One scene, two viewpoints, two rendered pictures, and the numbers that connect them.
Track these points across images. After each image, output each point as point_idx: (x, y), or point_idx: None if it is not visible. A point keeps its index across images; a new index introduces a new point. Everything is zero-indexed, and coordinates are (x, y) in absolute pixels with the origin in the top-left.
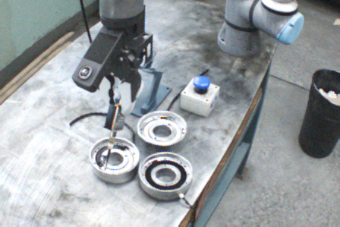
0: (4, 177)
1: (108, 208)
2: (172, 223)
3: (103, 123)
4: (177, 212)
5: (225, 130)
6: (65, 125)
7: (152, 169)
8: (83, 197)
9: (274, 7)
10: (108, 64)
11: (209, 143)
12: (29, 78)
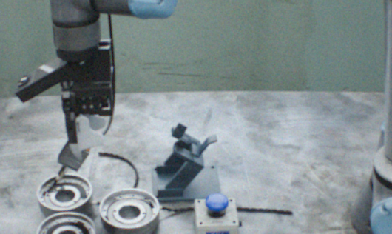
0: None
1: (9, 223)
2: None
3: (122, 175)
4: None
5: None
6: (95, 152)
7: (68, 225)
8: (12, 203)
9: (377, 162)
10: (41, 87)
11: None
12: (140, 92)
